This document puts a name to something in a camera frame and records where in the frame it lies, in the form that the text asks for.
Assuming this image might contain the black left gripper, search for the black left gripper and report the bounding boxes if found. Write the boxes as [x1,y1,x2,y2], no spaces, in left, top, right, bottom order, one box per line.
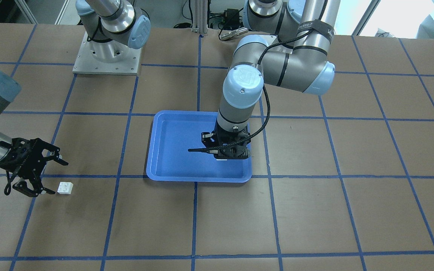
[201,126,251,160]

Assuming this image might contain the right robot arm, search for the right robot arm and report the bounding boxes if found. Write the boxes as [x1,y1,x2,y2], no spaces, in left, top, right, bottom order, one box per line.
[0,0,151,197]

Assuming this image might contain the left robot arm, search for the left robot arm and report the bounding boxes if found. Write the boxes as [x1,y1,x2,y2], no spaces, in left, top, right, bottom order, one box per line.
[197,0,340,159]

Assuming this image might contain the blue plastic tray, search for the blue plastic tray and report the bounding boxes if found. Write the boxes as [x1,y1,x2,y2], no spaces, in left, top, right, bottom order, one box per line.
[146,110,252,183]

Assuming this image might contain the silver metal cylinder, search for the silver metal cylinder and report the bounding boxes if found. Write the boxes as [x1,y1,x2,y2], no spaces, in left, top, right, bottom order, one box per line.
[219,27,249,41]

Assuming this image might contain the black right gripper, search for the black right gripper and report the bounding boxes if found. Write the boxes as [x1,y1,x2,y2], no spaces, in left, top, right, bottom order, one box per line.
[0,138,69,198]

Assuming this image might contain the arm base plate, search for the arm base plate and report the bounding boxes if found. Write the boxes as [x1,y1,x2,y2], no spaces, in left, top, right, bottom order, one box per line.
[72,33,142,76]

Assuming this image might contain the aluminium frame post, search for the aluminium frame post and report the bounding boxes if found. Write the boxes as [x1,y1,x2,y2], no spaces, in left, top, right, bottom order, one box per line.
[188,0,210,37]

